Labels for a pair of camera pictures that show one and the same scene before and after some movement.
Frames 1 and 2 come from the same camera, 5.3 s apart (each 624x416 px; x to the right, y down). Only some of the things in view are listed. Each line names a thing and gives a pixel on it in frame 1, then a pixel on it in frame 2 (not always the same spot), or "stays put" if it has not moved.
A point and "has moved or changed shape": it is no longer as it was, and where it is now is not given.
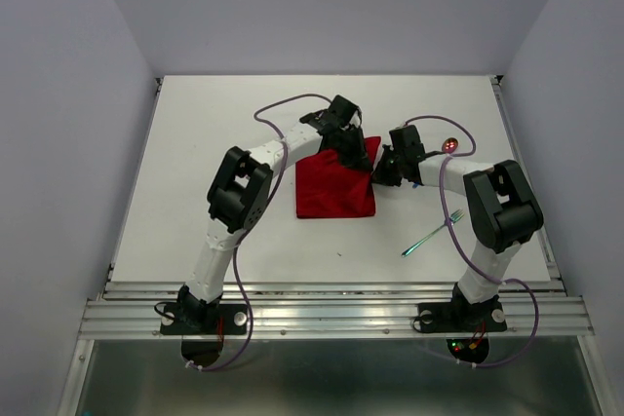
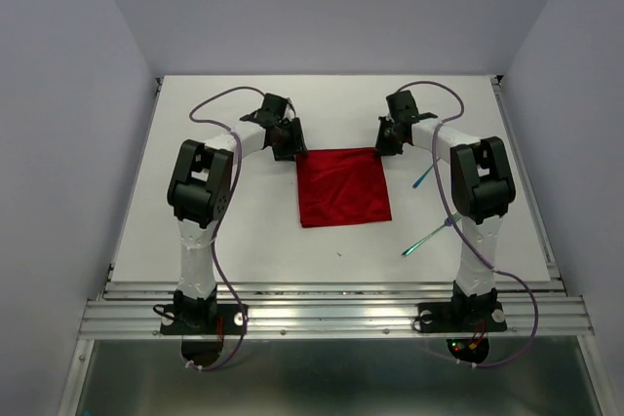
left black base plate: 204,320 stays put
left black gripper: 359,158 → 297,144
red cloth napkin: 328,188 has moved or changed shape
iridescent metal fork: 454,217 stays put
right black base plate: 460,317 stays put
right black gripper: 380,175 → 381,147
